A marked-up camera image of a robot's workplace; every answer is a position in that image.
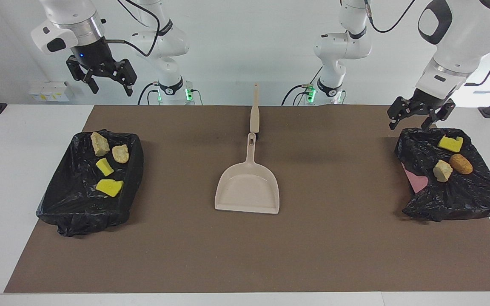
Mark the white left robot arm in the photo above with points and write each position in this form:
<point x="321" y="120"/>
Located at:
<point x="457" y="38"/>

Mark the bumpy yellow sponge piece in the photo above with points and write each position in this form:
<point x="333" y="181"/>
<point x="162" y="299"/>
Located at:
<point x="109" y="187"/>

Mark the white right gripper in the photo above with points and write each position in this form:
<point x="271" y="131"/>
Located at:
<point x="94" y="57"/>

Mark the notched yellow sponge piece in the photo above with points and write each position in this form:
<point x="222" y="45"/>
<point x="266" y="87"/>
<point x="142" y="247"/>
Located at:
<point x="449" y="144"/>

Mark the wide beige bread chunk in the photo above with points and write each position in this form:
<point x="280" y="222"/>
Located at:
<point x="99" y="144"/>

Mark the beige plastic dustpan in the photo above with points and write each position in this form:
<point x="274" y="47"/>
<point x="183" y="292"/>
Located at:
<point x="247" y="191"/>

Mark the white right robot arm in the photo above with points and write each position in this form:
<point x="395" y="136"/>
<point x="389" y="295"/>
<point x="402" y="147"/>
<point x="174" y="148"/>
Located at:
<point x="164" y="42"/>

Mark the flared yellow sponge piece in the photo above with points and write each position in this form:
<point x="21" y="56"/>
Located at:
<point x="104" y="167"/>

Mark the black bag lined pink bin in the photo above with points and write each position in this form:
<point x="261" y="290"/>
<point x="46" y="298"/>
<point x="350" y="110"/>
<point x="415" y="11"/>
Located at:
<point x="457" y="195"/>

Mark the brown oval bread roll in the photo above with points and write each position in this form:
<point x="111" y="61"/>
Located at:
<point x="461" y="164"/>

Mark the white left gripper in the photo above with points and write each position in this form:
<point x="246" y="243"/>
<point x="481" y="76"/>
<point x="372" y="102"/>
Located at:
<point x="423" y="105"/>

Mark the striped croissant piece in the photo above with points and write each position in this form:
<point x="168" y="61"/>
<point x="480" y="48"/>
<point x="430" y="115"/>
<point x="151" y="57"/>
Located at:
<point x="442" y="171"/>

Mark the brown table mat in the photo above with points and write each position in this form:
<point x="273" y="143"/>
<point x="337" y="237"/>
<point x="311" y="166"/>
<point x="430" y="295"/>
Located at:
<point x="313" y="246"/>

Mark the round beige bread chunk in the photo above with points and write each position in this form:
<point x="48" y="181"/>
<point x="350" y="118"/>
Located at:
<point x="121" y="154"/>

